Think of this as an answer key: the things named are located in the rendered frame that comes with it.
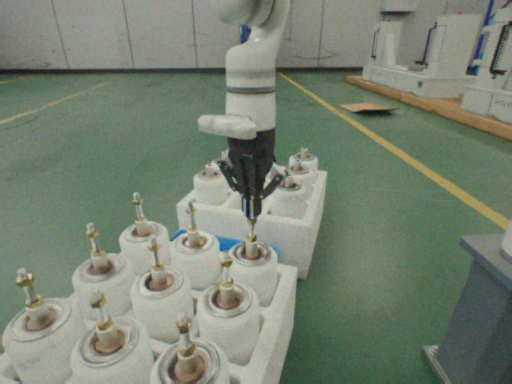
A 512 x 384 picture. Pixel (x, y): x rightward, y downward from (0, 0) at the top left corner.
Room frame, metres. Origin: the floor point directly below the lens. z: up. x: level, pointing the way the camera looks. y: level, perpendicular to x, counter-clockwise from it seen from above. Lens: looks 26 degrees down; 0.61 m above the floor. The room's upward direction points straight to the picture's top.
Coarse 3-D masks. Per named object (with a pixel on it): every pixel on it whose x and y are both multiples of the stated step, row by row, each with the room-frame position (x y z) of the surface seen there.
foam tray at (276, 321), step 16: (288, 272) 0.51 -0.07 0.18; (288, 288) 0.46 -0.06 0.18; (272, 304) 0.42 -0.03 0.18; (288, 304) 0.44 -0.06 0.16; (192, 320) 0.38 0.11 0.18; (272, 320) 0.38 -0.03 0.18; (288, 320) 0.45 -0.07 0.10; (192, 336) 0.35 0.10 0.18; (272, 336) 0.35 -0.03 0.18; (288, 336) 0.47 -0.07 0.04; (160, 352) 0.32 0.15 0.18; (256, 352) 0.32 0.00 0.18; (272, 352) 0.33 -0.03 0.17; (0, 368) 0.30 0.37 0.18; (240, 368) 0.30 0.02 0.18; (256, 368) 0.30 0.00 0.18; (272, 368) 0.34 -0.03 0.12
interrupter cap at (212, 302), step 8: (216, 288) 0.38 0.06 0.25; (240, 288) 0.38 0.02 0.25; (248, 288) 0.38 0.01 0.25; (208, 296) 0.37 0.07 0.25; (216, 296) 0.37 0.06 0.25; (240, 296) 0.37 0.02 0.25; (248, 296) 0.36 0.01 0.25; (208, 304) 0.35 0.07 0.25; (216, 304) 0.35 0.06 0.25; (224, 304) 0.35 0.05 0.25; (232, 304) 0.35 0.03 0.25; (240, 304) 0.35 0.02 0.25; (248, 304) 0.35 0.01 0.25; (208, 312) 0.33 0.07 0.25; (216, 312) 0.33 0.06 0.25; (224, 312) 0.33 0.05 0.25; (232, 312) 0.33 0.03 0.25; (240, 312) 0.33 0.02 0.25
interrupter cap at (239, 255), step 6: (234, 246) 0.49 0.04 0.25; (240, 246) 0.49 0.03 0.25; (258, 246) 0.49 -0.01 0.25; (264, 246) 0.49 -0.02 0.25; (234, 252) 0.47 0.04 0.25; (240, 252) 0.48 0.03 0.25; (258, 252) 0.48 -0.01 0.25; (264, 252) 0.48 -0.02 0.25; (270, 252) 0.47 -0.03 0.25; (234, 258) 0.46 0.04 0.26; (240, 258) 0.46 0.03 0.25; (246, 258) 0.46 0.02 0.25; (252, 258) 0.46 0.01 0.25; (258, 258) 0.46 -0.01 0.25; (264, 258) 0.46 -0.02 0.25; (270, 258) 0.46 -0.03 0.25; (246, 264) 0.44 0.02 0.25; (252, 264) 0.44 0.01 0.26; (258, 264) 0.44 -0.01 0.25
